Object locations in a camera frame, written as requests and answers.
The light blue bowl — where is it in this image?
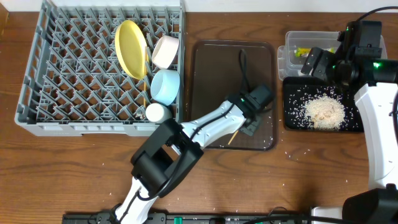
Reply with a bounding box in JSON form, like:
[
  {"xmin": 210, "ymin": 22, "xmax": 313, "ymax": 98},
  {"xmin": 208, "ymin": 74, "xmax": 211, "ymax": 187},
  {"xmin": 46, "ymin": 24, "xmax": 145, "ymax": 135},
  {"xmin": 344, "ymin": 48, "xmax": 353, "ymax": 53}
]
[{"xmin": 150, "ymin": 69, "xmax": 180, "ymax": 106}]

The cream plastic cup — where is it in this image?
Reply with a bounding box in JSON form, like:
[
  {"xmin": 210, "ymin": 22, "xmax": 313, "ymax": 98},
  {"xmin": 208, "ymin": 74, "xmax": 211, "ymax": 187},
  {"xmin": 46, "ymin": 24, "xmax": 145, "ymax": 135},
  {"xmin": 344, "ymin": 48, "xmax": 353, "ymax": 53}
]
[{"xmin": 145, "ymin": 103, "xmax": 172, "ymax": 123}]

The pink bowl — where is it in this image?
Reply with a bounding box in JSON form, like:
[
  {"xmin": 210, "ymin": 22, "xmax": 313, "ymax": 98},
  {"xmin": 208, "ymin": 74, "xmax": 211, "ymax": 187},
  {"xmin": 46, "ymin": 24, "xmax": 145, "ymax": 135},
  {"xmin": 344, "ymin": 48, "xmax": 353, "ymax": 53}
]
[{"xmin": 152, "ymin": 35, "xmax": 179, "ymax": 69}]

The wooden chopstick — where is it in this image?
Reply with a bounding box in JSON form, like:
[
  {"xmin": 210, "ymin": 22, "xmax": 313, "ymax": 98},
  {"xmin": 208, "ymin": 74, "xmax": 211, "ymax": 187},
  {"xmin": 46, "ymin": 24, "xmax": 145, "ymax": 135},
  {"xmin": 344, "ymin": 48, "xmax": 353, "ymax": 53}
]
[
  {"xmin": 143, "ymin": 46, "xmax": 149, "ymax": 109},
  {"xmin": 228, "ymin": 130, "xmax": 239, "ymax": 145}
]

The yellow plate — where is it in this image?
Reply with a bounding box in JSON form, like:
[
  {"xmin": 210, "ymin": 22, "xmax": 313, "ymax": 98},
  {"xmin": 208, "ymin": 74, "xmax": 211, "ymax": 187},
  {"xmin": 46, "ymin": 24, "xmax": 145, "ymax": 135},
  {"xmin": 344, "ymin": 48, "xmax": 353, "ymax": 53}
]
[{"xmin": 115, "ymin": 20, "xmax": 149, "ymax": 80}]

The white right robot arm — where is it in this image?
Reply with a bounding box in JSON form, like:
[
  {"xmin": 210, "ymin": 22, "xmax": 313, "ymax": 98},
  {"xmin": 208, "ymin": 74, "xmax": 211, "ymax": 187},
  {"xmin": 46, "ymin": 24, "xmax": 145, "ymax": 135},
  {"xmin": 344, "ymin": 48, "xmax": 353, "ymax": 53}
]
[{"xmin": 301, "ymin": 19, "xmax": 397, "ymax": 223}]

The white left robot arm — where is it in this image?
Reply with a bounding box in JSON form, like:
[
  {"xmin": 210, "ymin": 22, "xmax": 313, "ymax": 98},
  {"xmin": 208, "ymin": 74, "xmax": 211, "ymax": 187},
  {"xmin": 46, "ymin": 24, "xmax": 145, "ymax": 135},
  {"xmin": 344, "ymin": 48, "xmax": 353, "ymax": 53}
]
[{"xmin": 112, "ymin": 84, "xmax": 274, "ymax": 223}]

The black waste tray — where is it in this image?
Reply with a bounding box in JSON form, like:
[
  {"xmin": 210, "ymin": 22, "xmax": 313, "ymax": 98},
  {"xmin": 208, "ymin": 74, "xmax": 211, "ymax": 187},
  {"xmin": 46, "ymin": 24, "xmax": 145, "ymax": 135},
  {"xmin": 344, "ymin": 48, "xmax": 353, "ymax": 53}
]
[{"xmin": 282, "ymin": 77, "xmax": 364, "ymax": 133}]

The clear plastic bin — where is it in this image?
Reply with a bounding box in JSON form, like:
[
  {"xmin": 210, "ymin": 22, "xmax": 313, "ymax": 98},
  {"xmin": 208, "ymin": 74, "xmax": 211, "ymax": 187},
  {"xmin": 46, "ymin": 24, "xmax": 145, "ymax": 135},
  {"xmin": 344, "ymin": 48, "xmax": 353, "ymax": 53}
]
[{"xmin": 277, "ymin": 30, "xmax": 388, "ymax": 82}]

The dark brown serving tray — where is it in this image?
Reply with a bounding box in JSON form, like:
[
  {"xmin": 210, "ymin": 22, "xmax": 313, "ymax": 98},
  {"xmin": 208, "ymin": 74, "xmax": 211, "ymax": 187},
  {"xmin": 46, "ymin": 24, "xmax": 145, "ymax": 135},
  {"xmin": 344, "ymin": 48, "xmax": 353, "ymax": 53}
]
[{"xmin": 187, "ymin": 40, "xmax": 277, "ymax": 151}]

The pile of rice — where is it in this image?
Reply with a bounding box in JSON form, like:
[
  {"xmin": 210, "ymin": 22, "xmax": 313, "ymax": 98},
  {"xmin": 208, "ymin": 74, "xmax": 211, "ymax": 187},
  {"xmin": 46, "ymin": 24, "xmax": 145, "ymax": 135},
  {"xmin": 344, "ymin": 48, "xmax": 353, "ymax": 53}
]
[{"xmin": 303, "ymin": 96, "xmax": 345, "ymax": 131}]

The grey dish rack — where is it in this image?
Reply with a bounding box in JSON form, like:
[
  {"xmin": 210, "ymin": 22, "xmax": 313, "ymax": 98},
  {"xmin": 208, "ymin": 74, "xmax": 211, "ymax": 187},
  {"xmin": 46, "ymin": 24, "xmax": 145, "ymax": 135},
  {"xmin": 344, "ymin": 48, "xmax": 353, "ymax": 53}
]
[{"xmin": 14, "ymin": 1, "xmax": 185, "ymax": 136}]

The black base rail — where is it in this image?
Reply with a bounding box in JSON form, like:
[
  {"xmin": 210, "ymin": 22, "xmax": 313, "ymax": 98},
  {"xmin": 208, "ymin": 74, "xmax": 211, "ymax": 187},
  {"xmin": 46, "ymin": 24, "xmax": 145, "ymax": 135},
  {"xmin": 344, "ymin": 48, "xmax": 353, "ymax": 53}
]
[{"xmin": 61, "ymin": 212, "xmax": 343, "ymax": 224}]

